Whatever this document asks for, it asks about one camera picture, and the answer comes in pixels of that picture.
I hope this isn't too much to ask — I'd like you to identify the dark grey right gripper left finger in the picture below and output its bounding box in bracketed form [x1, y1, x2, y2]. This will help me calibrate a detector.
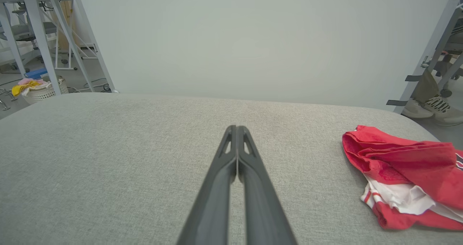
[176, 125, 238, 245]

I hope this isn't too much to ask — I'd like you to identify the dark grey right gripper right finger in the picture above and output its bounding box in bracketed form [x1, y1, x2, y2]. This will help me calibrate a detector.
[238, 126, 298, 245]

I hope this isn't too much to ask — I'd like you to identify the red and white basketball jersey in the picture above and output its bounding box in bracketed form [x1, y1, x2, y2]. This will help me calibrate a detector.
[341, 125, 463, 232]

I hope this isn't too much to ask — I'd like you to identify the grey fabric sofa cushion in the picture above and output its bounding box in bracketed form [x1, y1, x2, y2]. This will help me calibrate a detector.
[0, 92, 463, 245]

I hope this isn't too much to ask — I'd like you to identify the white partition panel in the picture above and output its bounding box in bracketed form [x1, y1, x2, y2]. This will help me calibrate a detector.
[74, 0, 457, 112]

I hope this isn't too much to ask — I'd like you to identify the grey sneaker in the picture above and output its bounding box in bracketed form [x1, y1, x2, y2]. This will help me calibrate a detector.
[423, 95, 463, 127]
[401, 97, 440, 119]

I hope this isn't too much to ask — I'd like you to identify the white woven laundry basket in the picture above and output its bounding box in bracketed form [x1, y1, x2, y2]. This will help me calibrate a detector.
[22, 77, 69, 105]

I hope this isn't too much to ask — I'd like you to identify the khaki trouser leg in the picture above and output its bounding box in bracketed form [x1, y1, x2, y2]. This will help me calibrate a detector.
[412, 68, 441, 103]

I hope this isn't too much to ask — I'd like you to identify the blue box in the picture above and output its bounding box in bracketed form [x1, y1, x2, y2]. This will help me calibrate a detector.
[24, 68, 48, 80]

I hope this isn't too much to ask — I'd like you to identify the yellow cloth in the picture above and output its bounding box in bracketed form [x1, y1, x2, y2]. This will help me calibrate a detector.
[12, 80, 42, 97]

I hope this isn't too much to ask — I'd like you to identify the grey office chair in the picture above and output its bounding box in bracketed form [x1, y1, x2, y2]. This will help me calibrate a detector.
[0, 2, 58, 74]

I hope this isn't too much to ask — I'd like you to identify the white metal table frame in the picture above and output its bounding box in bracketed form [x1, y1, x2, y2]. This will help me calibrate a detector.
[0, 0, 95, 94]

